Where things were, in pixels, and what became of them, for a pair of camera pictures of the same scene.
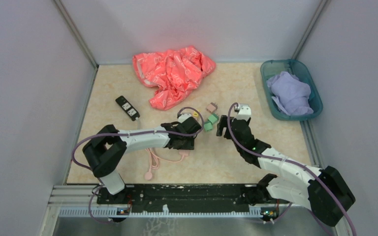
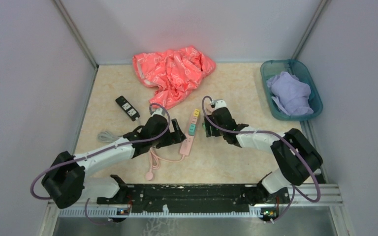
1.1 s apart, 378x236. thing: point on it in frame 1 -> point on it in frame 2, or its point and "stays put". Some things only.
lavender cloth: [290, 94] stays put
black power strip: [131, 112] stays put
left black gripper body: [187, 143] -> [162, 141]
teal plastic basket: [270, 67] stays put
